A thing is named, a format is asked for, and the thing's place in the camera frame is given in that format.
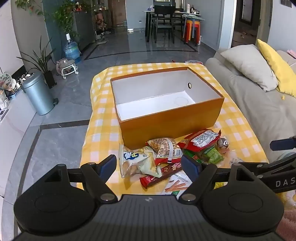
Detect clear packet of green snack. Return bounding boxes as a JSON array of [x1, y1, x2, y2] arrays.
[[201, 146, 225, 165]]

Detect dining table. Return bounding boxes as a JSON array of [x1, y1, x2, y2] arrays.
[[142, 9, 205, 43]]

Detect grey sofa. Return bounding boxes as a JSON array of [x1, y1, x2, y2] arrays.
[[205, 44, 296, 163]]

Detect potted long-leaf plant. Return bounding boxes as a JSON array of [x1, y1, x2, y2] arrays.
[[16, 36, 57, 88]]

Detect orange cardboard box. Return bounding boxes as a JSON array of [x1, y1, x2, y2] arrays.
[[110, 66, 225, 151]]

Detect clear brown cake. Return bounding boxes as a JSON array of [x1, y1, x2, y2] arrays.
[[217, 138, 230, 153]]

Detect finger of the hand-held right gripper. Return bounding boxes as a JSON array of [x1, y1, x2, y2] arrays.
[[270, 136, 296, 151], [239, 155, 296, 178]]

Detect stacked coloured plastic stools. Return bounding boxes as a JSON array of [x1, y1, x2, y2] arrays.
[[184, 20, 201, 45]]

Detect grey pedal trash can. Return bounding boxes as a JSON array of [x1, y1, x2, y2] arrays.
[[21, 71, 59, 116]]

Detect white rolling stool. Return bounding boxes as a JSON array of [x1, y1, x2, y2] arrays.
[[56, 58, 79, 80]]

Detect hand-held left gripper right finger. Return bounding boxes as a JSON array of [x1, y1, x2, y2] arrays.
[[179, 155, 257, 204]]

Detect beige lattice print snack packet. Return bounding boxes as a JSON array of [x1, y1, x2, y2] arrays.
[[146, 137, 183, 166]]

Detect yellow checked tablecloth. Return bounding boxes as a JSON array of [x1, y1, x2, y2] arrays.
[[80, 62, 270, 202]]

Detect green trailing vine plant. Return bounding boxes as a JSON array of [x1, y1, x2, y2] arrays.
[[15, 0, 44, 16], [52, 0, 80, 40]]

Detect round printed paper fan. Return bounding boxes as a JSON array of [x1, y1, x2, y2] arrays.
[[0, 72, 13, 91]]

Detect black dining chair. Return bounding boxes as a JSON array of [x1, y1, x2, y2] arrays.
[[153, 5, 176, 43]]

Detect white low cabinet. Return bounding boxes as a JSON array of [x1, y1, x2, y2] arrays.
[[0, 93, 37, 167]]

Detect dark grey cabinet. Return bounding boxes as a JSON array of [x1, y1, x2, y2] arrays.
[[74, 10, 96, 50]]

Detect dark red bar packet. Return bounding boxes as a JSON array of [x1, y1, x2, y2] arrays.
[[140, 162, 183, 189]]

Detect cluster of glass bottles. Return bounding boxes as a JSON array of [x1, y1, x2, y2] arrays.
[[186, 3, 200, 15]]

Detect pale green chip bag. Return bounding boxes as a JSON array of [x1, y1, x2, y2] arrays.
[[119, 144, 162, 179]]

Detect yellow pillow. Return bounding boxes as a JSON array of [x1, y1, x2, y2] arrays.
[[256, 39, 296, 97]]

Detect red snack packet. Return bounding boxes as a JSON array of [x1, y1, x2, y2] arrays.
[[178, 129, 222, 152]]

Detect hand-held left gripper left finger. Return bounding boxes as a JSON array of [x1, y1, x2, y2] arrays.
[[42, 154, 118, 203]]

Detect pink fluffy rug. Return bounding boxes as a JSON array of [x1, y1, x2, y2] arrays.
[[275, 192, 296, 241]]

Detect blue water bottle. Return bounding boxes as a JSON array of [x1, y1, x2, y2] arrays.
[[63, 34, 81, 63]]

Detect white spicy strip packet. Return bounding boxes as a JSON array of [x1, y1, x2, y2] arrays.
[[165, 170, 192, 197]]

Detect brown wooden door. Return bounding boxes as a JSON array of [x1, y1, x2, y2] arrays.
[[107, 0, 126, 26]]

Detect grey pillow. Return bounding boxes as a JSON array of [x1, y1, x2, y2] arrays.
[[220, 44, 278, 92]]

